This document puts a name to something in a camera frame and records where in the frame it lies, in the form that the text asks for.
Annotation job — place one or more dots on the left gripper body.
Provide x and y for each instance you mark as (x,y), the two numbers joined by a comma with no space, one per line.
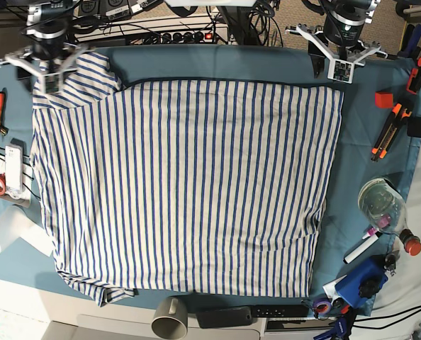
(339,63)

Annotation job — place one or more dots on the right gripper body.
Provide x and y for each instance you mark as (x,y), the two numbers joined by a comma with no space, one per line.
(43,59)

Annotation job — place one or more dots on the blue white striped T-shirt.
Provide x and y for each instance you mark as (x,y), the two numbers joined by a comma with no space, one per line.
(190,185)

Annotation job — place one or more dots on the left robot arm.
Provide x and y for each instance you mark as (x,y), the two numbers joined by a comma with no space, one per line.
(344,19)

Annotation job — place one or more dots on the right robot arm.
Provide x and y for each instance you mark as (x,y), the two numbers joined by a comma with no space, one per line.
(50,19)

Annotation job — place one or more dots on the red cube block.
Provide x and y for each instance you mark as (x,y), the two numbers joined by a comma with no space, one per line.
(384,99)

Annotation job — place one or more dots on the blue spring clamp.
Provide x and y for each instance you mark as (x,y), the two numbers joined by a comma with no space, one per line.
(409,48)

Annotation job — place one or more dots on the orange black clamp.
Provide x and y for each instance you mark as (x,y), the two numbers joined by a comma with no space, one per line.
(414,81)

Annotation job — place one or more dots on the orange black utility knife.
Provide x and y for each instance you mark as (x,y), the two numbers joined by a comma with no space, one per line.
(398,116)

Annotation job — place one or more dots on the white blister pack box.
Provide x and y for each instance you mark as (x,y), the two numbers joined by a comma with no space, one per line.
(14,168)

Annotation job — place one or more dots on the black square block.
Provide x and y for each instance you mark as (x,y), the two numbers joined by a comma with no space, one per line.
(414,127)

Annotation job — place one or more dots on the black power strip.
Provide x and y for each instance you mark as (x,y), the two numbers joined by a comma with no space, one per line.
(179,37)

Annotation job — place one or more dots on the clear bottle red cap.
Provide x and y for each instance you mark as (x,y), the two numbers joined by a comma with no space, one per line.
(385,209)

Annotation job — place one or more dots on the white paper roll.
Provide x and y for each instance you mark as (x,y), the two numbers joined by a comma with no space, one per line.
(14,224)

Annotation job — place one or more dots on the white marker pen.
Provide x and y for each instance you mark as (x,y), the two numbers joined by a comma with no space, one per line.
(369,238)

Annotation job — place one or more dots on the blue box with knob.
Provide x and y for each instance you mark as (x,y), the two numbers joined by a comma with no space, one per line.
(363,282)

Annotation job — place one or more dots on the purple tape roll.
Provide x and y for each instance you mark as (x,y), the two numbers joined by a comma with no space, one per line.
(322,306)

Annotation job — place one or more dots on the blue clamp bottom edge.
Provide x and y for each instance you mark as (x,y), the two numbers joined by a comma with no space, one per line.
(341,330)

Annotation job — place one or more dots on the black smartphone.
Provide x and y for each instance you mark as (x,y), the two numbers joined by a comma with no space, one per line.
(224,318)

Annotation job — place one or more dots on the grey ceramic mug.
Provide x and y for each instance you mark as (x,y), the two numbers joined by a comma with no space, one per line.
(171,319)

